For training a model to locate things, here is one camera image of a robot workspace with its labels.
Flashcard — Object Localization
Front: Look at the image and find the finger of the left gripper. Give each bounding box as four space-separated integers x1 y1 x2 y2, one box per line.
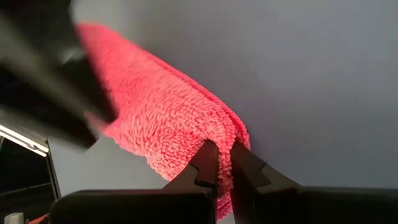
0 0 119 124
0 67 99 149

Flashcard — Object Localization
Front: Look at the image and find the small white object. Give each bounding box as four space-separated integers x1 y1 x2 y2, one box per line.
3 212 25 224

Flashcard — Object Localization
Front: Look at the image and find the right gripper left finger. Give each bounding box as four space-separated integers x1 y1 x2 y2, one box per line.
49 139 220 224

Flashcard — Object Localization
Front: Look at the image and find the pink terry towel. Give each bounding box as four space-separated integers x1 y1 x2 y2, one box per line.
76 22 251 220

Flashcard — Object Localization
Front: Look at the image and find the small orange object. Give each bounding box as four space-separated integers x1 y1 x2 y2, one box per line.
27 213 50 224

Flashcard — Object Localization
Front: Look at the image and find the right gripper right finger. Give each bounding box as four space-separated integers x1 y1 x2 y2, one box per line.
229 141 398 224

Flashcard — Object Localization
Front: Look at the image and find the blue-grey table mat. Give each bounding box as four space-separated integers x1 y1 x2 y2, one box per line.
46 0 398 224

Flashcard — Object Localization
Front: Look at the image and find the black metal table frame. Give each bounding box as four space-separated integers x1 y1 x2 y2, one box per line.
0 123 62 200

